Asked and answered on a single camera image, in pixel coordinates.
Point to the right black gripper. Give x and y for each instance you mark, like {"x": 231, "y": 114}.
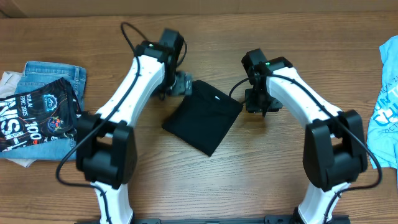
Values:
{"x": 252, "y": 107}

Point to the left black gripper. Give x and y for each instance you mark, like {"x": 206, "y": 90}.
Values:
{"x": 184, "y": 85}

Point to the black t-shirt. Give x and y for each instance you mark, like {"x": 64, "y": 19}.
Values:
{"x": 204, "y": 118}

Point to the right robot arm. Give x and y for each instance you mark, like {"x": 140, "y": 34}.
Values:
{"x": 333, "y": 156}

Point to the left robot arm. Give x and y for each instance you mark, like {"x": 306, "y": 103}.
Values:
{"x": 106, "y": 151}

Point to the light blue printed t-shirt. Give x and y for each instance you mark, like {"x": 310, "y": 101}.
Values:
{"x": 382, "y": 130}

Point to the black printed sports jersey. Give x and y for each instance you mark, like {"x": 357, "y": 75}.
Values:
{"x": 45, "y": 114}

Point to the blue denim jeans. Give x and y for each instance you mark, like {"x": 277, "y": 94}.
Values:
{"x": 36, "y": 75}

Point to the beige folded garment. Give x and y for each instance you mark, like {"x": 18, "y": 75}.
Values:
{"x": 9, "y": 83}

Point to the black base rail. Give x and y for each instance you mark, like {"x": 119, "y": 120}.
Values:
{"x": 211, "y": 221}

